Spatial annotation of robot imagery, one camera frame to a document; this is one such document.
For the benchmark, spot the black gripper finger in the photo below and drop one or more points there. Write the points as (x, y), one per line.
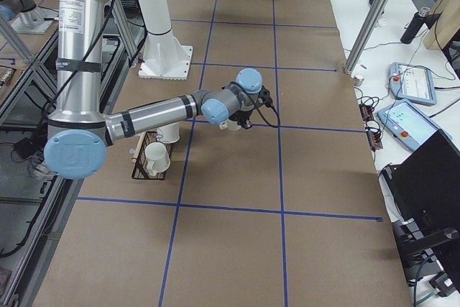
(241, 122)
(248, 124)

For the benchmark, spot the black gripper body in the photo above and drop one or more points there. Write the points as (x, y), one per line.
(241, 118)

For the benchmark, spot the white mug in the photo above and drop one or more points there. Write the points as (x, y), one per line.
(168, 134)
(158, 160)
(229, 125)

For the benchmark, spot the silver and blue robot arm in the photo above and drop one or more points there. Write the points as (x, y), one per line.
(79, 134)

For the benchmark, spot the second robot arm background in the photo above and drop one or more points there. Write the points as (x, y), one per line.
(25, 17)

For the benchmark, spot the black power strip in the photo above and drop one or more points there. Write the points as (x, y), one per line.
(372, 127)

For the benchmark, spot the lower teach pendant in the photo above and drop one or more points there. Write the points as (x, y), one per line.
(408, 123)

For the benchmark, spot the teach pendant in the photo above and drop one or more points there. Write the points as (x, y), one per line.
(408, 123)
(412, 82)

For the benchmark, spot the upper teach pendant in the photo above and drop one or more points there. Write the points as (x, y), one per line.
(412, 82)

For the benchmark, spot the black monitor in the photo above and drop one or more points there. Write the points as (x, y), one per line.
(425, 188)

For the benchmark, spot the black bottle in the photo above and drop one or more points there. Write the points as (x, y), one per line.
(418, 20)

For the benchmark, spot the black wire mug rack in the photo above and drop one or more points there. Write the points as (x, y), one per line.
(139, 160)

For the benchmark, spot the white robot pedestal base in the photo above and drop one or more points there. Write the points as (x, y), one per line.
(163, 55)

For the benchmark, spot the aluminium frame post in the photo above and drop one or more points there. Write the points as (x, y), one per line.
(364, 34)

